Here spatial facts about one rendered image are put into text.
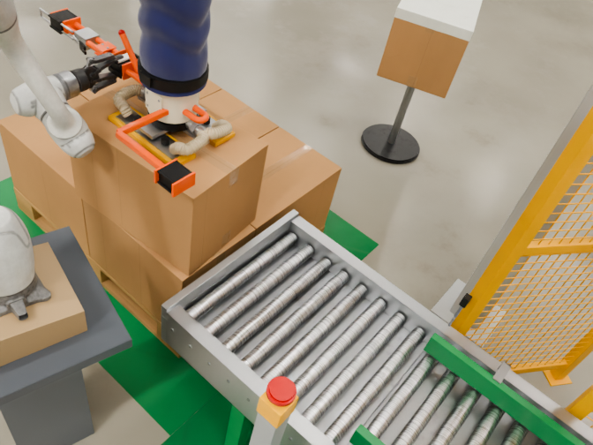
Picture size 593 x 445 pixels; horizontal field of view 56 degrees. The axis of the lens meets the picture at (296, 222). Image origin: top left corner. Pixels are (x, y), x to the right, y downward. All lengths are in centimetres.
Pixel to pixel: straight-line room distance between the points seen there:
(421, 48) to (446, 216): 100
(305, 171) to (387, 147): 127
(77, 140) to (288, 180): 102
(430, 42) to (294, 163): 102
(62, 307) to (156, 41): 81
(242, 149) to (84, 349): 84
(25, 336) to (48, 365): 11
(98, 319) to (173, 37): 85
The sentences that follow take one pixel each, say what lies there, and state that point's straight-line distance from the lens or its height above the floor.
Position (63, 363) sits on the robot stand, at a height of 75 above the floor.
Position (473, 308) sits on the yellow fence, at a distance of 212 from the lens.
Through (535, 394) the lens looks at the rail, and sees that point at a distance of 216.
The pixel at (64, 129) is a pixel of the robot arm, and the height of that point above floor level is 108.
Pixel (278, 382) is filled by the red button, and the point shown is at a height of 104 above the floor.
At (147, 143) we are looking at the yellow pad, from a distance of 198.
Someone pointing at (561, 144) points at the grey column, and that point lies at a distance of 231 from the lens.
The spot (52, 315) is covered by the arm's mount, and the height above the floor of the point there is 85.
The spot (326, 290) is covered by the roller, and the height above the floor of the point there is 55.
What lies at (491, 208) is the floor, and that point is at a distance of 370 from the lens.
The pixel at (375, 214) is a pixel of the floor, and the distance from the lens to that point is 331.
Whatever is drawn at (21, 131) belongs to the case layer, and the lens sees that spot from 276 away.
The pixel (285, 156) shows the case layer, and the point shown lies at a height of 54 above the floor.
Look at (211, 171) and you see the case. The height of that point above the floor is 95.
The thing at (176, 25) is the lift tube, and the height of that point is 140.
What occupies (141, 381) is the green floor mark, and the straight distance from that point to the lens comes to 251.
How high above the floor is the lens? 222
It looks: 45 degrees down
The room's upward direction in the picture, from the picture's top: 14 degrees clockwise
